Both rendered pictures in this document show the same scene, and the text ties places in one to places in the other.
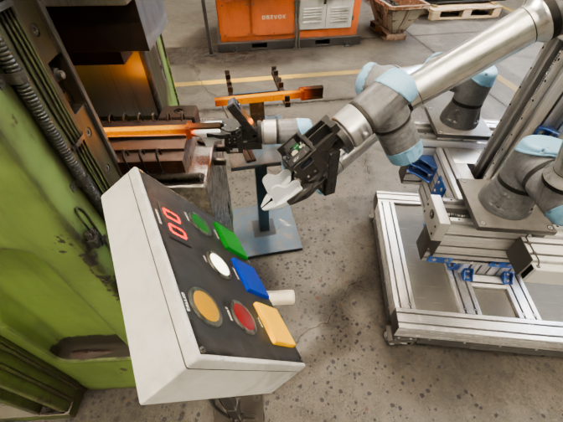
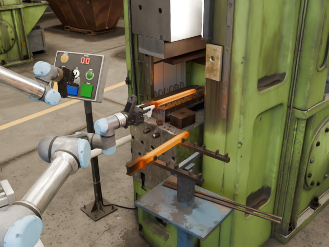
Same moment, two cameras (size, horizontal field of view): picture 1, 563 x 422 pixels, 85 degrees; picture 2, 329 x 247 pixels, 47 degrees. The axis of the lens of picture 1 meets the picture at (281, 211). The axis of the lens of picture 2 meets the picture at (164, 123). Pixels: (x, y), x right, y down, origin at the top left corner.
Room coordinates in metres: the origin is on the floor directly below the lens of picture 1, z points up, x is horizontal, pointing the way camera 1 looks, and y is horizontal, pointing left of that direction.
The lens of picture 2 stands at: (2.32, -0.90, 1.79)
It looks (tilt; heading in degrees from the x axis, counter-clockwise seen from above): 25 degrees down; 140
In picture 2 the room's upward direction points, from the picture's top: 1 degrees counter-clockwise
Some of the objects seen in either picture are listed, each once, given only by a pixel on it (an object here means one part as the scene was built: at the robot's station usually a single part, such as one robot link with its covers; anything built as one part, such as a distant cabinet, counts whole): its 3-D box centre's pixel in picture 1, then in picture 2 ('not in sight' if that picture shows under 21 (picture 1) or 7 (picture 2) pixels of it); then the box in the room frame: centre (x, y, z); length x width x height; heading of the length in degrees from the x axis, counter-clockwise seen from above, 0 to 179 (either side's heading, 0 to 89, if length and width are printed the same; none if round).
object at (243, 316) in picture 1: (243, 316); not in sight; (0.19, 0.05, 1.09); 0.05 x 0.03 x 0.04; 3
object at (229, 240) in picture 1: (229, 242); (86, 90); (0.39, 0.11, 1.01); 0.07 x 0.05 x 0.07; 28
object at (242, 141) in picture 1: (242, 135); (131, 116); (0.83, 0.12, 0.98); 0.12 x 0.08 x 0.09; 93
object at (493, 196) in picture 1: (512, 191); not in sight; (0.69, -0.71, 0.87); 0.15 x 0.15 x 0.10
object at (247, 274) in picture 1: (248, 280); (73, 88); (0.30, 0.06, 1.01); 0.07 x 0.05 x 0.07; 28
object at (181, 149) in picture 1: (120, 148); (179, 100); (0.79, 0.49, 0.96); 0.42 x 0.20 x 0.09; 93
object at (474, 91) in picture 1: (474, 81); not in sight; (1.19, -0.75, 0.98); 0.13 x 0.12 x 0.14; 35
